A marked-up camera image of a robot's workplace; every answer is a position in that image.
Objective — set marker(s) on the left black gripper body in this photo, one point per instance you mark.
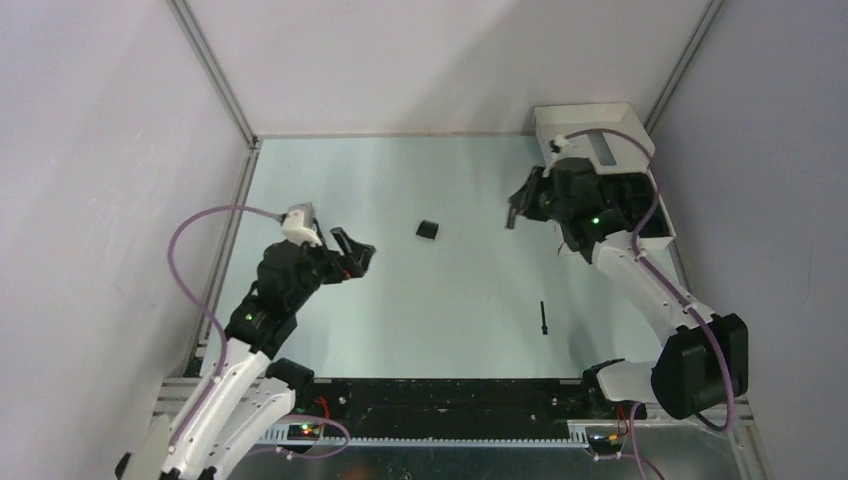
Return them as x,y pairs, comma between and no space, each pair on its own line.
337,258

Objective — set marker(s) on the black clipper comb guard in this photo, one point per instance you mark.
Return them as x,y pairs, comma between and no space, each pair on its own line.
427,230

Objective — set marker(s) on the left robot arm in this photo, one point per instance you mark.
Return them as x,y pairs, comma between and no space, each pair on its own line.
250,388

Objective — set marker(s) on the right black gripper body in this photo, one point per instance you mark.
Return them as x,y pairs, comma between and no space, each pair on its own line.
532,201

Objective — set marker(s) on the black cleaning brush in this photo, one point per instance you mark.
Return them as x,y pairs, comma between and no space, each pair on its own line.
543,319

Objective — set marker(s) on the white storage box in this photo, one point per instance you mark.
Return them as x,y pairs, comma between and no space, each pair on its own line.
609,135

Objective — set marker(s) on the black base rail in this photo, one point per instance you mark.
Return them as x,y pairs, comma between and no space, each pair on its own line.
459,409

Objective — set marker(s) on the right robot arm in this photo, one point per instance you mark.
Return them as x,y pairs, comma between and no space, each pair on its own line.
704,357

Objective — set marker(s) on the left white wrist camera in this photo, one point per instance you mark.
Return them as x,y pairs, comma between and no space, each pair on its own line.
298,226

